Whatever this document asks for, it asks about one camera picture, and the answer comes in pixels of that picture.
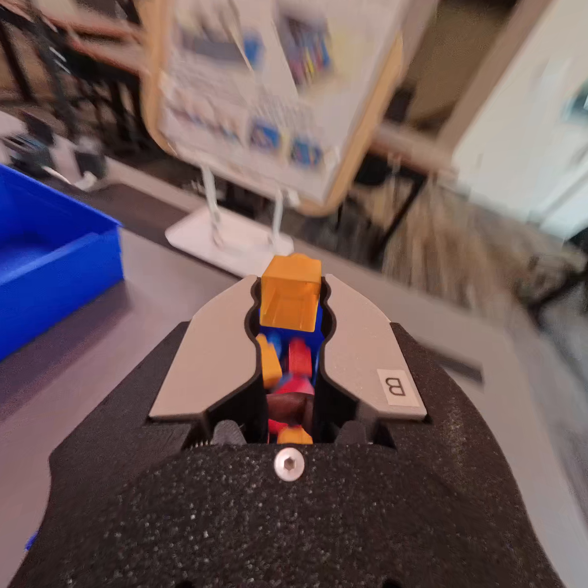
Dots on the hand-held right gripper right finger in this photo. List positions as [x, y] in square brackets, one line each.
[367, 353]

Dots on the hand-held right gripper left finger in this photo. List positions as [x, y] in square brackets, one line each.
[206, 353]

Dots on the blue plastic bin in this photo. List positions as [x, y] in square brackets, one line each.
[46, 257]
[318, 344]

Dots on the pile of mega blocks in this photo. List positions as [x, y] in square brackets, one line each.
[298, 356]

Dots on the orange mega block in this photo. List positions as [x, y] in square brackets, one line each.
[290, 294]

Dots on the instruction poster on stand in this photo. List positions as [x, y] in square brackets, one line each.
[150, 82]

